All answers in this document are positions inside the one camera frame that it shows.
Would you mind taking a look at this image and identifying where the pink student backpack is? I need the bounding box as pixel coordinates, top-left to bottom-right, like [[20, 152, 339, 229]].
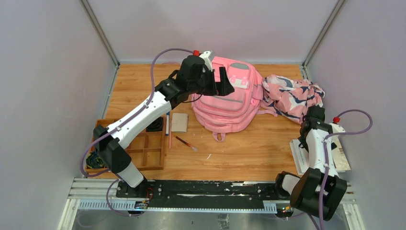
[[192, 57, 264, 142]]

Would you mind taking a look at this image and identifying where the white coffee cover book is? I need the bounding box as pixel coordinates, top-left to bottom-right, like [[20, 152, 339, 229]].
[[290, 137, 351, 175]]

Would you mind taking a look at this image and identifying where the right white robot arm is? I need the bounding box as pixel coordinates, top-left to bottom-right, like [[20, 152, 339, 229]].
[[273, 105, 347, 221]]

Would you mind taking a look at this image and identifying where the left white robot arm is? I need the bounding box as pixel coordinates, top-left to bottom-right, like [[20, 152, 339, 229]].
[[93, 55, 235, 198]]

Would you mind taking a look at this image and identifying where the pink patterned cloth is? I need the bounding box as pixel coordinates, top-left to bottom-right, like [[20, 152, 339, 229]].
[[258, 75, 326, 124]]

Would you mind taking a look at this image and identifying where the blue capped white marker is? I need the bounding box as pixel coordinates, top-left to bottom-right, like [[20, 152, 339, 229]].
[[165, 112, 170, 136]]

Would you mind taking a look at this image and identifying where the red pen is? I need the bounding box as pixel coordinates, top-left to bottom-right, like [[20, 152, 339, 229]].
[[175, 136, 198, 152]]

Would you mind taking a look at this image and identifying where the wooden compartment tray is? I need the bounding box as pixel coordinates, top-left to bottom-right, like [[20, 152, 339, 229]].
[[84, 118, 166, 174]]

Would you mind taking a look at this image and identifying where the blue yellow rolled sock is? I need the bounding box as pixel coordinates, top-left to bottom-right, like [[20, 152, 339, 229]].
[[85, 151, 105, 169]]

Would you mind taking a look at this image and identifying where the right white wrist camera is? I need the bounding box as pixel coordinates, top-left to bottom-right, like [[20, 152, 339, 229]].
[[330, 116, 345, 133]]

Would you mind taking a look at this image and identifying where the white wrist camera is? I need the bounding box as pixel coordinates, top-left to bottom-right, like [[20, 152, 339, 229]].
[[192, 50, 215, 71], [330, 116, 345, 133]]

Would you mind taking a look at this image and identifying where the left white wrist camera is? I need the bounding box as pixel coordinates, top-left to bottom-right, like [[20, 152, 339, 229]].
[[192, 50, 215, 71]]

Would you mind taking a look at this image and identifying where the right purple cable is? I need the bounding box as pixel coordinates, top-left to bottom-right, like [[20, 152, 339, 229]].
[[307, 109, 373, 230]]

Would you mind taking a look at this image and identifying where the purple cable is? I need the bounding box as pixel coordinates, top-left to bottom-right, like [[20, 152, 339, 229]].
[[79, 48, 196, 217], [307, 109, 373, 230]]

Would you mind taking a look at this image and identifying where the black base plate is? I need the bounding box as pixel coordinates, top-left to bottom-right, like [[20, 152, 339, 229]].
[[115, 180, 290, 211]]

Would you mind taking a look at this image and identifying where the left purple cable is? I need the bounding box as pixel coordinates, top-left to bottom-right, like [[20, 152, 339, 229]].
[[79, 48, 196, 217]]

